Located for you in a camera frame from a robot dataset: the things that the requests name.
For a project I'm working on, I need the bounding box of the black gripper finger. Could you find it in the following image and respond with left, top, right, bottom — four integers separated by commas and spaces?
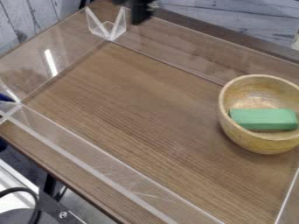
131, 0, 157, 25

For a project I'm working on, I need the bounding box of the green rectangular block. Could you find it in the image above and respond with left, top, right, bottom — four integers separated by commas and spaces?
229, 108, 299, 130

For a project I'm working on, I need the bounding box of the light wooden bowl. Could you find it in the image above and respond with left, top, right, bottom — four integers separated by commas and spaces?
218, 74, 299, 155

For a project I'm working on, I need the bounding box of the black table leg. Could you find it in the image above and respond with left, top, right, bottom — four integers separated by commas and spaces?
43, 174, 58, 197

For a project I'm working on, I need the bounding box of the clear acrylic corner bracket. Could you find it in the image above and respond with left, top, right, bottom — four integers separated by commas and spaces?
86, 7, 127, 41

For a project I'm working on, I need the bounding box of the clear acrylic tray wall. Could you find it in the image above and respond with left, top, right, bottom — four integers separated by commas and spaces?
0, 0, 299, 224

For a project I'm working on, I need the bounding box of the grey metal base plate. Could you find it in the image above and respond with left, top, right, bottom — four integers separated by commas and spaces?
0, 194, 87, 224

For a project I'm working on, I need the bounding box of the black cable loop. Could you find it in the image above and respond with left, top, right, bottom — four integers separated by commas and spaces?
0, 186, 43, 224

